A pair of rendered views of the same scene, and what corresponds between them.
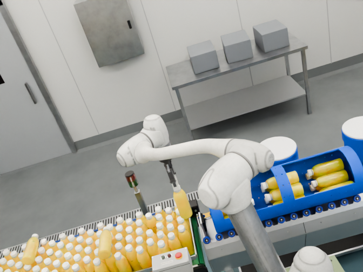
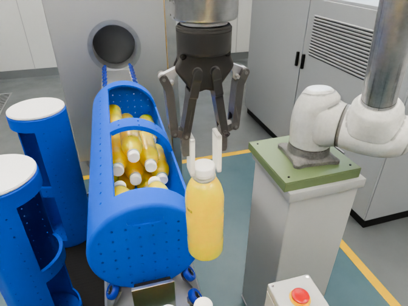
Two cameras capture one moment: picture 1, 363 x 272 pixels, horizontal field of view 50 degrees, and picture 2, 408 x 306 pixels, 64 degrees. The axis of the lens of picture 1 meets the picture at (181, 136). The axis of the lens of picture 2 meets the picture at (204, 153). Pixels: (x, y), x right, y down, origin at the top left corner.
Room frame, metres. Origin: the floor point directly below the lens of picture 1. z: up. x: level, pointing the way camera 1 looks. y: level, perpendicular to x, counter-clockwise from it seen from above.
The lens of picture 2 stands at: (1.79, 0.54, 1.71)
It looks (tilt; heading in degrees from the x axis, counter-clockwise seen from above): 32 degrees down; 252
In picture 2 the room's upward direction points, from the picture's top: straight up
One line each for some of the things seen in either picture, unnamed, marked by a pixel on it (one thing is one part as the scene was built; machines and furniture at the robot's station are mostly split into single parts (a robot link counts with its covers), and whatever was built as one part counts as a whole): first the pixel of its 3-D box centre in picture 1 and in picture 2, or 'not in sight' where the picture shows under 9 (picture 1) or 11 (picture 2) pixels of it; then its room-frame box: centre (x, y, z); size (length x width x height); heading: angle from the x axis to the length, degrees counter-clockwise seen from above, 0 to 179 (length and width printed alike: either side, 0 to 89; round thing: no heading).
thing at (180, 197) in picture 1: (181, 202); (204, 213); (1.65, 0.11, 1.30); 0.07 x 0.07 x 0.19
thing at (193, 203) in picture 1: (193, 209); not in sight; (1.95, 0.07, 0.95); 0.10 x 0.07 x 0.10; 177
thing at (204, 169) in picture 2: not in sight; (203, 169); (1.65, 0.11, 1.40); 0.04 x 0.04 x 0.02
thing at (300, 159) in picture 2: not in sight; (305, 146); (1.06, -0.38, 1.07); 0.22 x 0.18 x 0.06; 82
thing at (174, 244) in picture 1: (175, 247); not in sight; (1.64, 0.23, 1.00); 0.07 x 0.07 x 0.19
